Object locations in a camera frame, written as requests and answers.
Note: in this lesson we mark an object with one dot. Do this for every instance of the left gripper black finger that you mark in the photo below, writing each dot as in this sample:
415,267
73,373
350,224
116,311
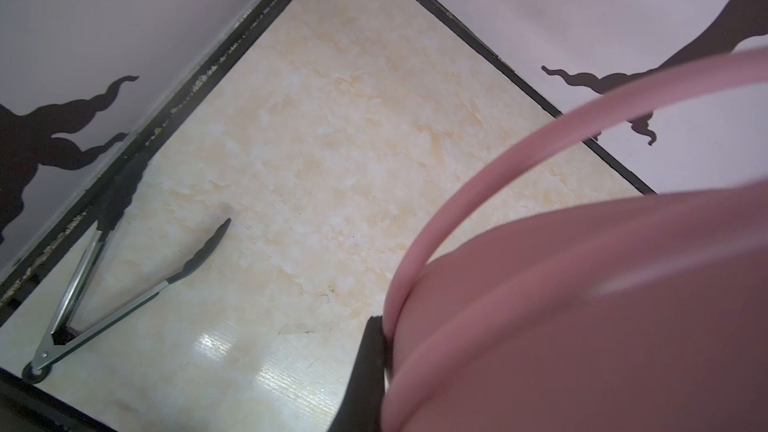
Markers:
360,409

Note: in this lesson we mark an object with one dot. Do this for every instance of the metal tongs black tips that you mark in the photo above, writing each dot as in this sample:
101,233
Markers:
102,290

